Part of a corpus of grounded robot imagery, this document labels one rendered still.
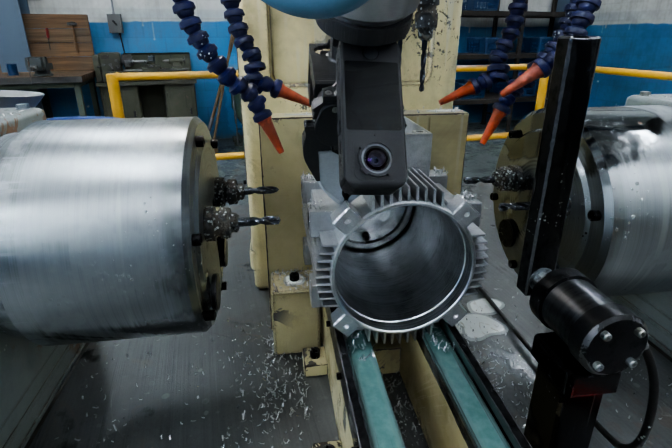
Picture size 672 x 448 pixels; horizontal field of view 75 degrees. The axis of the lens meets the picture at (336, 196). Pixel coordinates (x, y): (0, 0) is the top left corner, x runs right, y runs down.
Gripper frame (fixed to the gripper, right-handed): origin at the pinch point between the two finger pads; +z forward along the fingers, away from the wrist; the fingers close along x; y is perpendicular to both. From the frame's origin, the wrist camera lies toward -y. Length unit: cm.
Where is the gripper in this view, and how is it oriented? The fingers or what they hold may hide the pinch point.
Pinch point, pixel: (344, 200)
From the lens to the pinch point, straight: 45.6
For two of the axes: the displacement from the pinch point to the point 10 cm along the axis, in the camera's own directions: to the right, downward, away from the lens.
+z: -0.7, 6.4, 7.7
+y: -1.2, -7.7, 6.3
